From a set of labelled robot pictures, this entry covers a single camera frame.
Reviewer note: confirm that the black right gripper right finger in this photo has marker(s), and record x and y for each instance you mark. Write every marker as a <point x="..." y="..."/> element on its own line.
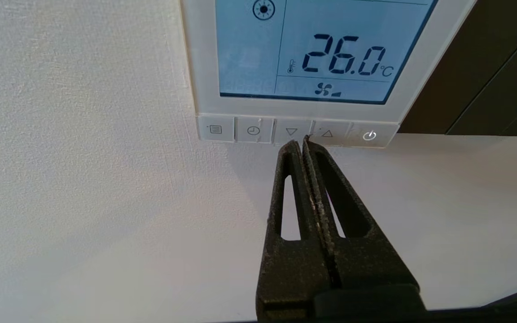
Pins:
<point x="366" y="264"/>

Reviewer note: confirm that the white wall thermostat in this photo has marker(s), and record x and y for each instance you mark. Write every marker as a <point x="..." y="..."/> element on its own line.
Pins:
<point x="240" y="45"/>

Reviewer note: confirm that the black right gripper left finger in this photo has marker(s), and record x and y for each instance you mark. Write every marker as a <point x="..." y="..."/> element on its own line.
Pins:
<point x="292" y="269"/>

